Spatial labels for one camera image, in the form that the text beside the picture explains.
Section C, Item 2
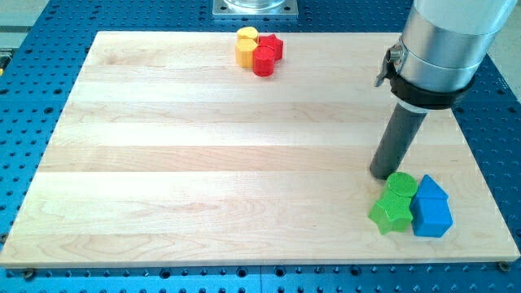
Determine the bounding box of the blue cube block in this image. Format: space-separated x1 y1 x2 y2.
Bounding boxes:
410 198 453 238

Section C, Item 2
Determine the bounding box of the green star block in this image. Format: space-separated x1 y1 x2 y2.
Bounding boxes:
368 190 413 234

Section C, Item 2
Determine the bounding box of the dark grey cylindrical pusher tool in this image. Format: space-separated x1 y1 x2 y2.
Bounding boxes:
370 103 428 180

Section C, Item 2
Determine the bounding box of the yellow hexagon block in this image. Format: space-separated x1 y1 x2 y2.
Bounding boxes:
235 39 257 68

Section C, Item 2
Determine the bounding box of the yellow heart block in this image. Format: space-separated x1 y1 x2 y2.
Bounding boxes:
236 26 259 43

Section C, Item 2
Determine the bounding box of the red star block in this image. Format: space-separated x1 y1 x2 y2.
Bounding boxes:
258 33 284 61

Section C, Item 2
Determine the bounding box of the green circle block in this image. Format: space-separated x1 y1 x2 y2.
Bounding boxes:
384 172 418 199

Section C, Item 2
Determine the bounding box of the blue triangle block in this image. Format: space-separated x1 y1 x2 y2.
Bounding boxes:
415 174 449 199

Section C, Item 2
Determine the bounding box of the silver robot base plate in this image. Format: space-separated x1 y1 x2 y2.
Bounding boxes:
211 0 299 19

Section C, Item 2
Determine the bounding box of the black clamp ring with latch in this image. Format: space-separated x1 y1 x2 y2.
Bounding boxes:
374 38 476 111

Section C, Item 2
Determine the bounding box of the light wooden board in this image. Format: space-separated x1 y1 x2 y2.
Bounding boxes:
1 32 519 269

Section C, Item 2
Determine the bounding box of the red cylinder block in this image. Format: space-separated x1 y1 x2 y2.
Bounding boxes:
253 46 275 77

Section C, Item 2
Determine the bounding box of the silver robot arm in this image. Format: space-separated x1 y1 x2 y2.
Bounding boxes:
398 0 517 92

